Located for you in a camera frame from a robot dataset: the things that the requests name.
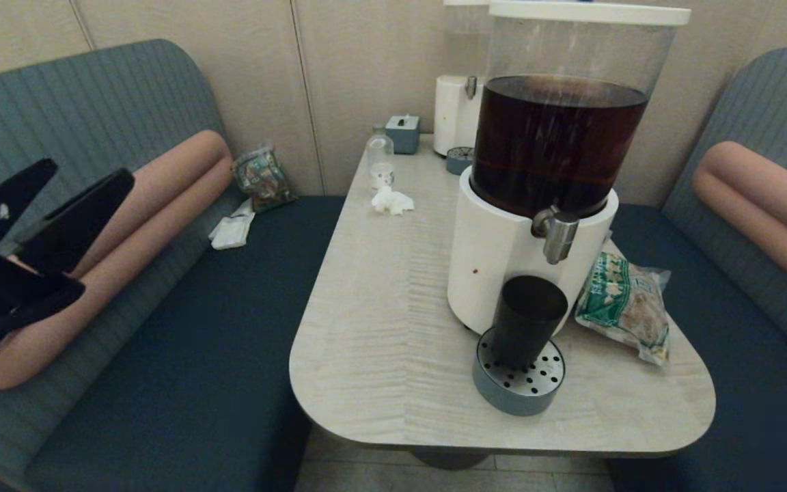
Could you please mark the black plastic cup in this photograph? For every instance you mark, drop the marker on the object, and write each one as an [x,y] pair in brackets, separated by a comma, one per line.
[527,321]

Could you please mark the large metal dispenser tap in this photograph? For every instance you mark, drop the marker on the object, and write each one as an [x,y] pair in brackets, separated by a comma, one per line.
[559,239]

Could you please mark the long pink bolster cushion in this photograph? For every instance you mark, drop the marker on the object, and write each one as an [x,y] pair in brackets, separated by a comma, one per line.
[161,198]

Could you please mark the white napkin pack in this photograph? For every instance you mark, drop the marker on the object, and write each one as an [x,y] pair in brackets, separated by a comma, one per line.
[233,230]

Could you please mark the blue bench with long bolster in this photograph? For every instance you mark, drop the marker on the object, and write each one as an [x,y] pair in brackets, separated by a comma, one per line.
[195,342]

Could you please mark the dark foil snack bag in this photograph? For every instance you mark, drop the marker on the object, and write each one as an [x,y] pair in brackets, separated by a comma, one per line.
[264,179]

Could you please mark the clear plastic bottle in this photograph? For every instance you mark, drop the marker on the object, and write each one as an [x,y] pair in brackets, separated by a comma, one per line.
[380,158]

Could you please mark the crumpled white tissue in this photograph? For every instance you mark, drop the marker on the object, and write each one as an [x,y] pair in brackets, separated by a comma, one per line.
[390,201]

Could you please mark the blue grey tissue box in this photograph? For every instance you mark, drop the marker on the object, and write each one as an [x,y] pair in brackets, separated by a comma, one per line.
[402,134]

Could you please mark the small grey drip tray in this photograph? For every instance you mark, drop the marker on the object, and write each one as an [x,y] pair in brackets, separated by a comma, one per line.
[458,164]

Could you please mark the small white water dispenser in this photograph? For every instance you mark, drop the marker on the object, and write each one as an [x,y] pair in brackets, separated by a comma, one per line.
[451,113]

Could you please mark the small metal dispenser tap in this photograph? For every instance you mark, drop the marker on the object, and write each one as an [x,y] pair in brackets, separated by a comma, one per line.
[471,87]

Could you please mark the large dark tea dispenser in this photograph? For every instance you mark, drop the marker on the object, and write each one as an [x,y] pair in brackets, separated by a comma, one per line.
[503,260]

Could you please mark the large grey perforated drip tray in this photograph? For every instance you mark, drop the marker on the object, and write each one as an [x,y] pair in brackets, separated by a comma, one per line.
[513,396]

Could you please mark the large white dispenser lid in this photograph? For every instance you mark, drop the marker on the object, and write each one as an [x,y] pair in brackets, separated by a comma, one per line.
[588,12]

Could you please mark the green printed snack bag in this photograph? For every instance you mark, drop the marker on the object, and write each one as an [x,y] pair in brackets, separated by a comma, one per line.
[624,307]

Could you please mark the blue bench with short bolster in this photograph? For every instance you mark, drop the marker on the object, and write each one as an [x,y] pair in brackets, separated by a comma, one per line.
[742,328]

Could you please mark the golden table pedestal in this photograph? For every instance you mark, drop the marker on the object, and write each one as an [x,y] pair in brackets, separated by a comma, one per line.
[448,459]

